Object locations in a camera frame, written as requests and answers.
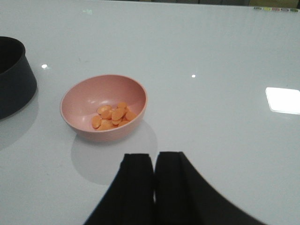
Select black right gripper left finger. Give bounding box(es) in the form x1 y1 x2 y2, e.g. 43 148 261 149
85 154 155 225

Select dark blue saucepan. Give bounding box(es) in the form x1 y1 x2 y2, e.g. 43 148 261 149
0 37 37 119

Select pink bowl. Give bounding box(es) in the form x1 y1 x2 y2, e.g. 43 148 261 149
60 75 148 142

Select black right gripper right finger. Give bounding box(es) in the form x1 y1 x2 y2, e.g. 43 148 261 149
155 152 262 225

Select orange ham slices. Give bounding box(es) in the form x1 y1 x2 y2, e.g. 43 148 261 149
91 102 137 131

